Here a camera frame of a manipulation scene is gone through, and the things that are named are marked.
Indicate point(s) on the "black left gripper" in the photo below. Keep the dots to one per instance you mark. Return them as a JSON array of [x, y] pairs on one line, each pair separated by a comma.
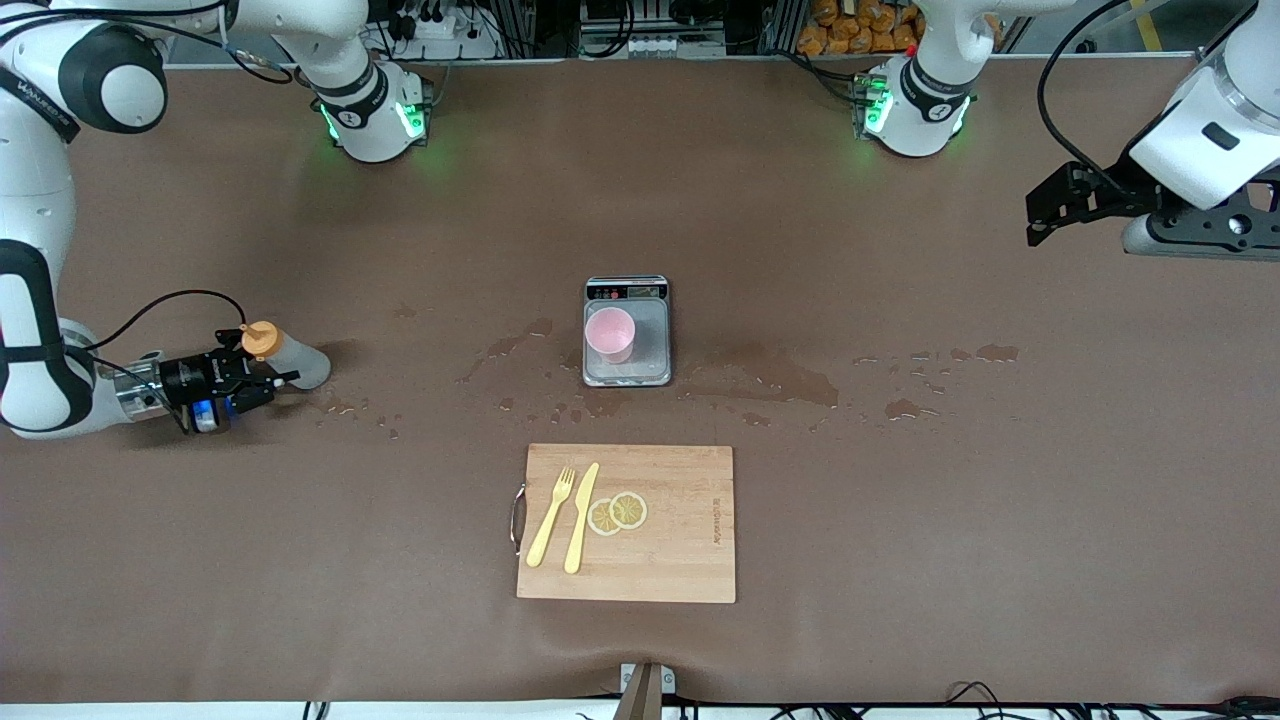
[[1117, 188]]

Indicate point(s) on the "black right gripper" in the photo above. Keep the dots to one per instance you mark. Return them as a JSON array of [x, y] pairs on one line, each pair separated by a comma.
[[187, 379]]

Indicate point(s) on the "sauce bottle with orange cap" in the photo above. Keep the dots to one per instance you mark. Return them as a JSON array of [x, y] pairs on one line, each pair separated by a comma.
[[305, 365]]

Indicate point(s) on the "pink plastic cup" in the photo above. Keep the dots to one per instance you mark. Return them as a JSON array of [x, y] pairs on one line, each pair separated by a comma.
[[610, 335]]

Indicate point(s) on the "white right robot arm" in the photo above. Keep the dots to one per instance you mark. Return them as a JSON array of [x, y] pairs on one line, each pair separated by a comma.
[[30, 190]]

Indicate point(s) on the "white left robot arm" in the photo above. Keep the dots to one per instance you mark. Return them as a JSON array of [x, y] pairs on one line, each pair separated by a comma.
[[1200, 150]]

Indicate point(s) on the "orange snack bag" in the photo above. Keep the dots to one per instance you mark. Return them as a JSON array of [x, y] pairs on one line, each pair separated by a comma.
[[850, 30]]

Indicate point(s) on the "yellow plastic fork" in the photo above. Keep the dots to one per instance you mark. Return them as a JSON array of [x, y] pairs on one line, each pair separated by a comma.
[[548, 525]]

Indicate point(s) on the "yellow plastic knife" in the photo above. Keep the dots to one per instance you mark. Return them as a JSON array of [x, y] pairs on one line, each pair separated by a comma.
[[578, 530]]

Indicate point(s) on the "lemon slice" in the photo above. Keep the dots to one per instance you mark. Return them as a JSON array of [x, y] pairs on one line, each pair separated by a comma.
[[630, 510], [600, 520]]

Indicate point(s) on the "white power strip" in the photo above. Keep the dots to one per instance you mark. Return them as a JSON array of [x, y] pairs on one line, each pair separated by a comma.
[[445, 30]]

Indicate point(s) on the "silver digital kitchen scale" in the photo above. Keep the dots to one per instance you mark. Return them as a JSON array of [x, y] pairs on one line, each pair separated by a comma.
[[650, 350]]

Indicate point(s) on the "white terminal block row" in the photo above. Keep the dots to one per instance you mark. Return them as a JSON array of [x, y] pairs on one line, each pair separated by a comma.
[[650, 45]]

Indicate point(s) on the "metal table edge bracket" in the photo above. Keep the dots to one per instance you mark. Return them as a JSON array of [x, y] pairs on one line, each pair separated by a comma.
[[645, 695]]

